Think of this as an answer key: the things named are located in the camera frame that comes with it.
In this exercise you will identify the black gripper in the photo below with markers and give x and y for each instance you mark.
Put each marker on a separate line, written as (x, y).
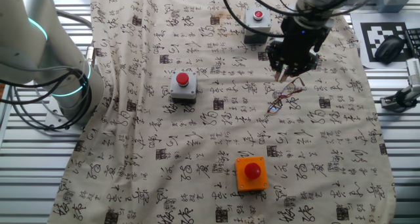
(300, 43)

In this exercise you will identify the red-framed glasses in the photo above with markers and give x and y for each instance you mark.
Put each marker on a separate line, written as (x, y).
(285, 94)

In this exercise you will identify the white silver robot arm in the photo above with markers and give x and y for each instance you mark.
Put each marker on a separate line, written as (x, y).
(26, 46)

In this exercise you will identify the grey box flat red button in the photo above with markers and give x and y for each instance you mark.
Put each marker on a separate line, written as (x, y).
(254, 28)

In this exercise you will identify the black white marker sheet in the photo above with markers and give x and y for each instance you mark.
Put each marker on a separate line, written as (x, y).
(369, 36)

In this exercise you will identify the black computer mouse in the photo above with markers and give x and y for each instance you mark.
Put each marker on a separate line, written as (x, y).
(388, 50)

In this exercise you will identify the grey box domed red button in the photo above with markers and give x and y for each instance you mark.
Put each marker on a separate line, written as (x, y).
(178, 91)

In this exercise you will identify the grey box green button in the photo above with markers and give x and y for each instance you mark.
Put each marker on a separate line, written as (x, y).
(392, 2)

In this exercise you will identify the orange box red button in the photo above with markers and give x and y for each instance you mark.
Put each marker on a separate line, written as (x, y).
(244, 181)

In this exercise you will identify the black keyboard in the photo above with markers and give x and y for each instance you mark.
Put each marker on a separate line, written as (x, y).
(414, 40)

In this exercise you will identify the beige calligraphy print cloth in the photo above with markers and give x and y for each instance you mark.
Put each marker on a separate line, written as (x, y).
(164, 135)

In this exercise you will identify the silver base connector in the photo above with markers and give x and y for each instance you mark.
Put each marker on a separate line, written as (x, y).
(90, 56)

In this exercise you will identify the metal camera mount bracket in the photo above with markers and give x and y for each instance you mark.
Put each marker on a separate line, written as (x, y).
(405, 99)

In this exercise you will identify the silver camera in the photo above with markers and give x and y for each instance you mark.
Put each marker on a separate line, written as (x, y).
(414, 71)

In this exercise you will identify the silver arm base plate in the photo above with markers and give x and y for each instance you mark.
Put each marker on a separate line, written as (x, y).
(53, 118)

